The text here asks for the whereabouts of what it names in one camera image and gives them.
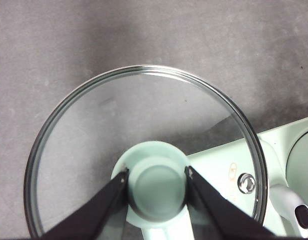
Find green breakfast machine base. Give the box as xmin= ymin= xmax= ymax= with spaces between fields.
xmin=186 ymin=114 xmax=308 ymax=240

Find green griddle cover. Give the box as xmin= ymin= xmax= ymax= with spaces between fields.
xmin=186 ymin=119 xmax=289 ymax=240

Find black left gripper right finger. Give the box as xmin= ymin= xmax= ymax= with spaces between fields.
xmin=184 ymin=166 xmax=277 ymax=240

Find glass lid with green knob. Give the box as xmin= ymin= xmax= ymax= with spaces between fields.
xmin=23 ymin=64 xmax=267 ymax=240

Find green pot with handle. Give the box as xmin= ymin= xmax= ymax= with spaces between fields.
xmin=285 ymin=128 xmax=308 ymax=198

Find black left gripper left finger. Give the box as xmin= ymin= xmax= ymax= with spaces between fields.
xmin=40 ymin=168 xmax=130 ymax=240

